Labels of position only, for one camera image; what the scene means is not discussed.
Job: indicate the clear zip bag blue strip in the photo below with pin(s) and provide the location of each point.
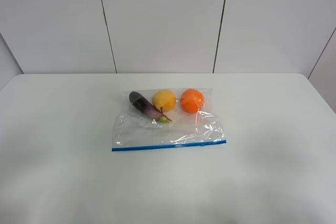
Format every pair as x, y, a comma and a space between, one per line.
133, 131

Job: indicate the purple eggplant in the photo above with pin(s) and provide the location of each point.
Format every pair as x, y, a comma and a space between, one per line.
147, 108

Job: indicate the orange fruit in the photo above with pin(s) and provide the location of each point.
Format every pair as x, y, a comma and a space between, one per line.
192, 101

